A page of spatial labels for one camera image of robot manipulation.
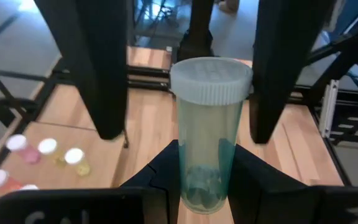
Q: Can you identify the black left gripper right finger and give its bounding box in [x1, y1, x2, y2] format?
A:
[227, 143, 358, 224]

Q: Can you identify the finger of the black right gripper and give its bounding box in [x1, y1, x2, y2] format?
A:
[248, 0, 337, 145]
[33, 0, 129, 141]

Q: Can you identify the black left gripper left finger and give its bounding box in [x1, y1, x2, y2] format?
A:
[0, 139, 180, 224]

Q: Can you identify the small teal vial white cap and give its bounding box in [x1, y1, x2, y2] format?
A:
[169, 56, 254, 215]

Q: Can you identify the white aluminium frame bar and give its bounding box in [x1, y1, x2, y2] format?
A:
[318, 78, 341, 139]

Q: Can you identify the wooden shelf black metal frame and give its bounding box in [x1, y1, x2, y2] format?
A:
[0, 70, 131, 206]

